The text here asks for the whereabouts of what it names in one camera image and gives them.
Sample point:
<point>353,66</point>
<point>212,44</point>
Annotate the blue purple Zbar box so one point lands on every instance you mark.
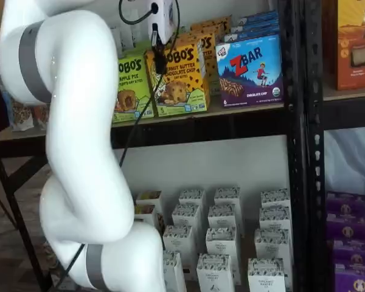
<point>258,15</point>
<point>255,24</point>
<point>249,76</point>
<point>252,33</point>

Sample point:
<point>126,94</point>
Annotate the black metal shelf rack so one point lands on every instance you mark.
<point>200,127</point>
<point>314,152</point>

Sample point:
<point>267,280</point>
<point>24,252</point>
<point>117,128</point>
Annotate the translucent plastic sheet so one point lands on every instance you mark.
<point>349,158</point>

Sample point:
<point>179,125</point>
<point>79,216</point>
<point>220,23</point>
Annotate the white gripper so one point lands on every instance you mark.
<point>165,15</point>

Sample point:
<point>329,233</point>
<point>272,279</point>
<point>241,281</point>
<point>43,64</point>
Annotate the purple snack box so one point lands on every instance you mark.
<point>356,281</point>
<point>355,255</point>
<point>347,225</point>
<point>346,202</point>

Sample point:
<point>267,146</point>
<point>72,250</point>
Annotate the white patterned box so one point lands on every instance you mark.
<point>186,217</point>
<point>213,273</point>
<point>177,243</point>
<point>273,243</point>
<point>221,216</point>
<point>174,273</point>
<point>191,197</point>
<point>275,199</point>
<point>221,241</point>
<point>266,275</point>
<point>275,219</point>
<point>227,197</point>

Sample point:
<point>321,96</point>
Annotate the large orange snack box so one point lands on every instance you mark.
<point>353,76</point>

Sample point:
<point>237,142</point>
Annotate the yellow white granola box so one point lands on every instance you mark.
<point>149,199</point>
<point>145,214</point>

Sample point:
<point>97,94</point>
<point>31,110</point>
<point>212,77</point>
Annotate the green Bobo's apple pie box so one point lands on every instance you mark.
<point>130,76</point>

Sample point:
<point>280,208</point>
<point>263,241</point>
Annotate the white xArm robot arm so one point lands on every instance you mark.
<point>79,91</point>

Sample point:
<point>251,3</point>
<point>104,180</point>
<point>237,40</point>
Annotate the orange Bobo's peanut butter box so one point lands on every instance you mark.
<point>182,91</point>
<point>207,54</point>
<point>213,19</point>
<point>213,29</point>

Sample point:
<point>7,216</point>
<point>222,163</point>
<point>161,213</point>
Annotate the granola bag red label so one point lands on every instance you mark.
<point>42,114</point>

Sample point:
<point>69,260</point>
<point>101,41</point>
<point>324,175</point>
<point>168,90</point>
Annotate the granola bag orange label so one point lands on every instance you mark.
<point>21,115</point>

